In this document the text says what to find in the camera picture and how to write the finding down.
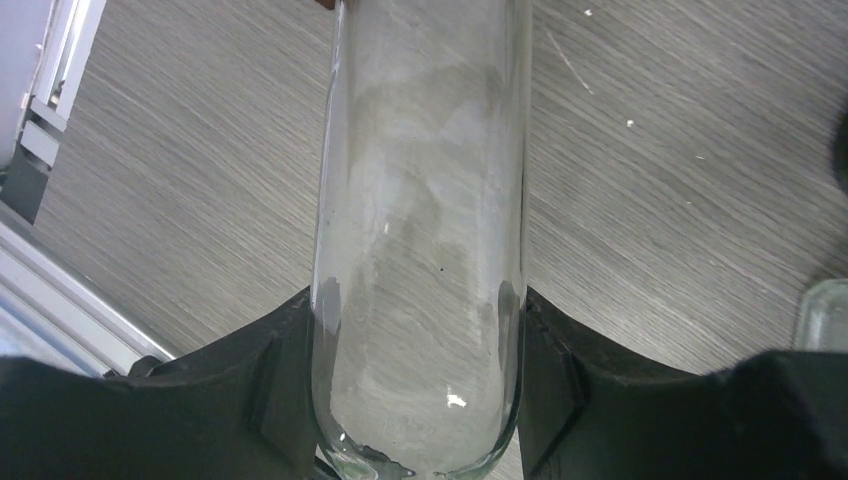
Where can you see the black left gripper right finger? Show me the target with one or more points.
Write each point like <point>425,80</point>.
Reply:
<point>594,409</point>

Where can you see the clear bottle front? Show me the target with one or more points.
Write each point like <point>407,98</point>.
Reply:
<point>822,318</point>

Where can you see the aluminium frame rail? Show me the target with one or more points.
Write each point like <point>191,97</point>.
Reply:
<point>50,311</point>

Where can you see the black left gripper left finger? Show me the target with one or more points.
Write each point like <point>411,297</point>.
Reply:
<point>237,408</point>

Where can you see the clear glass bottle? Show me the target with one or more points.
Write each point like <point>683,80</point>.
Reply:
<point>419,277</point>

